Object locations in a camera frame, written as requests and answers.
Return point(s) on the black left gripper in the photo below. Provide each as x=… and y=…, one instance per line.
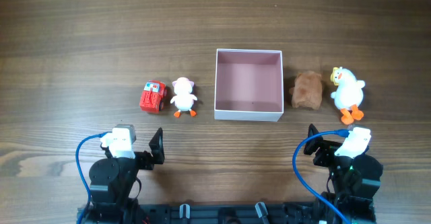
x=147, y=162

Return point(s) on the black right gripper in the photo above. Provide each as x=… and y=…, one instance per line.
x=326, y=151

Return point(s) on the red toy fire truck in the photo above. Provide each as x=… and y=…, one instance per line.
x=152, y=98

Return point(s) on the brown plush capybara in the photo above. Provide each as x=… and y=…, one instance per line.
x=307, y=91

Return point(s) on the large white duck yellow hat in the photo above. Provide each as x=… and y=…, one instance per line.
x=349, y=94

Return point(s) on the small duck with pink hat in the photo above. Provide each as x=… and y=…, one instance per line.
x=183, y=98

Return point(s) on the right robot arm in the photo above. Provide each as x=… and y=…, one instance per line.
x=354, y=174

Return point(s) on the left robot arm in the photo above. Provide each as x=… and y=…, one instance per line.
x=112, y=178

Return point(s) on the pink open cardboard box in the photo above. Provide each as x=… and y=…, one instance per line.
x=249, y=85

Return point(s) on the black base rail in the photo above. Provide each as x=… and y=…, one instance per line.
x=289, y=212

